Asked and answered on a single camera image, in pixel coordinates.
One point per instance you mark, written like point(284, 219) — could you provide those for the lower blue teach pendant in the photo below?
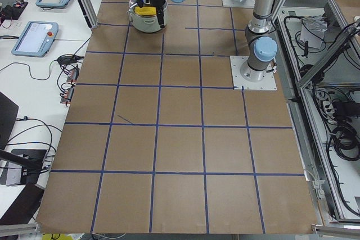
point(36, 39)

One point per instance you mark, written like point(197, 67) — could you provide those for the pale green steel pot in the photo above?
point(146, 25)

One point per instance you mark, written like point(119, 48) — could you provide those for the brown paper table mat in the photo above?
point(157, 140)

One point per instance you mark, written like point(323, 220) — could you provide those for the grey box device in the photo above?
point(12, 177)

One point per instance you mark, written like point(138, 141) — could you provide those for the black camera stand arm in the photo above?
point(15, 159)

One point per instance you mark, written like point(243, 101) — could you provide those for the white crumpled paper bag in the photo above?
point(313, 31)

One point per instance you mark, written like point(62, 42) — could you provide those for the small circuit board strip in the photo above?
point(67, 88)

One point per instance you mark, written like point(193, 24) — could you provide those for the black laptop corner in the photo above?
point(8, 115)

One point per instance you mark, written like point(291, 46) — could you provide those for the yellow corn cob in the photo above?
point(145, 11)

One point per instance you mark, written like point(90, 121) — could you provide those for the black computer mouse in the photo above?
point(69, 59)

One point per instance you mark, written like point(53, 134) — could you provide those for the glass pot lid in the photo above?
point(132, 5)

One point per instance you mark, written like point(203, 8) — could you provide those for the black electronics board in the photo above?
point(13, 12)

